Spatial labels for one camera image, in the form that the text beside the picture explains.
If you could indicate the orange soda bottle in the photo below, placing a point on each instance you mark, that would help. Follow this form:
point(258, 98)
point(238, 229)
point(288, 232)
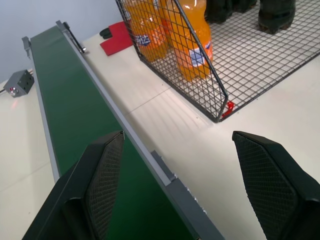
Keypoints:
point(192, 42)
point(147, 32)

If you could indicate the black oval object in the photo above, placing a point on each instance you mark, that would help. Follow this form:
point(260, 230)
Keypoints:
point(106, 33)

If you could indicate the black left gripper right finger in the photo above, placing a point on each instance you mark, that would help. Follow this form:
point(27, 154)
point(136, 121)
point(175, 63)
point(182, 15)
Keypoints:
point(275, 190)

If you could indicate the green conveyor belt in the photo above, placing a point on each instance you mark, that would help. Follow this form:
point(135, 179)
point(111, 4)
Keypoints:
point(80, 117)

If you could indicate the dark cola bottle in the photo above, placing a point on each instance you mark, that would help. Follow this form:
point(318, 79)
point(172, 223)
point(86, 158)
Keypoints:
point(222, 10)
point(275, 15)

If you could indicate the red cloth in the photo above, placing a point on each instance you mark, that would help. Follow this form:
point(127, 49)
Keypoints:
point(117, 40)

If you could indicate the red clip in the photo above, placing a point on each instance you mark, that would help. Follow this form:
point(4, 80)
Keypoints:
point(228, 108)

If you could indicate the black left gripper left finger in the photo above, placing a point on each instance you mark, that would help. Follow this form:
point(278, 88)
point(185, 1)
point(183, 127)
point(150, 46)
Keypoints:
point(82, 195)

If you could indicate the grey control box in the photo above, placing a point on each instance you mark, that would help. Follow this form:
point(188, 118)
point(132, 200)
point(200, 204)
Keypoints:
point(19, 86)

